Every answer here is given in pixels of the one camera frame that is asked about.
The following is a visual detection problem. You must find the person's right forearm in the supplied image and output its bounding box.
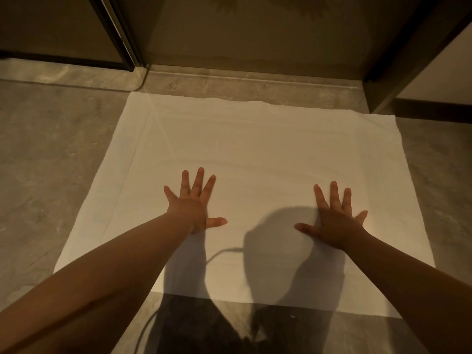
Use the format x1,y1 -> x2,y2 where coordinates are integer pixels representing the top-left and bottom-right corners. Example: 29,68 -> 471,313
343,226 -> 472,354

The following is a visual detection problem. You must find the small white towel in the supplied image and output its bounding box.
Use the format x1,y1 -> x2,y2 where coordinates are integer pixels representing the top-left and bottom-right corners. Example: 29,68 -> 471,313
54,91 -> 436,320

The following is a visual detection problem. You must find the person's right hand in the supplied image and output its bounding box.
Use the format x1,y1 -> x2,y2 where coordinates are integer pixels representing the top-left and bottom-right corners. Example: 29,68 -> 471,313
294,180 -> 369,252

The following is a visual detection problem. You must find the person's left hand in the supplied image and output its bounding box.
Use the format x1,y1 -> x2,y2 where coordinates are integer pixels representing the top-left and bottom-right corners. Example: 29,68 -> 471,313
163,167 -> 228,235

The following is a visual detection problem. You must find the bronze glass shower door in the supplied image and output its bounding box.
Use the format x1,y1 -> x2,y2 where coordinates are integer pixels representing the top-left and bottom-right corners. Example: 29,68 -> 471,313
0,0 -> 145,72
110,0 -> 421,81

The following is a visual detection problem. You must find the person's left forearm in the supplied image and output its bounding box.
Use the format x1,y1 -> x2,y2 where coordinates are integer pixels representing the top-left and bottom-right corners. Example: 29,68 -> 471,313
0,212 -> 194,354

